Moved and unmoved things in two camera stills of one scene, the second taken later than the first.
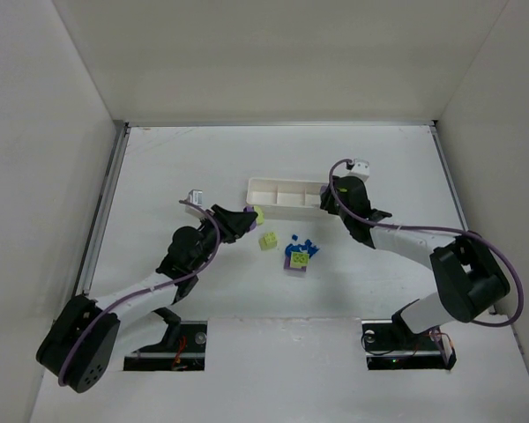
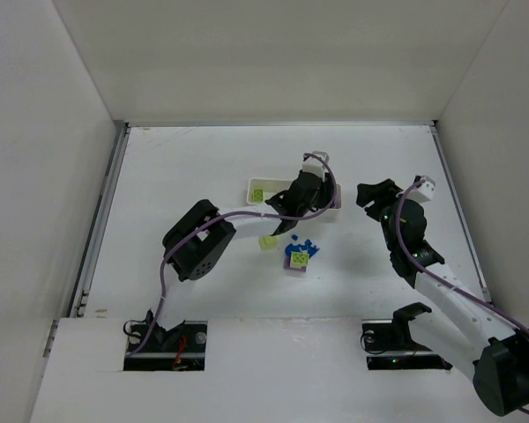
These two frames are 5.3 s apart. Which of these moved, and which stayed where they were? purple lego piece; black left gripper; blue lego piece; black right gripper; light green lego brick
Moved: black right gripper; black left gripper
Stayed: blue lego piece; light green lego brick; purple lego piece
